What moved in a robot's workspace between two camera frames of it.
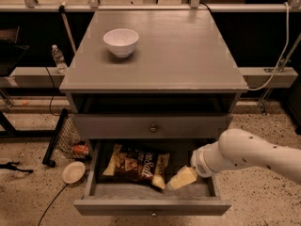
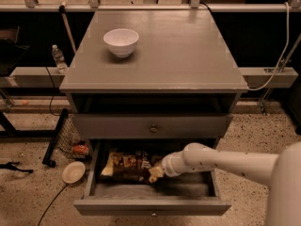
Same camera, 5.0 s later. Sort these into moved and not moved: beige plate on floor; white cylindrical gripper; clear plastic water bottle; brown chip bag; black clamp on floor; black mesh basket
Moved: white cylindrical gripper; brown chip bag
Not moved: black clamp on floor; beige plate on floor; clear plastic water bottle; black mesh basket
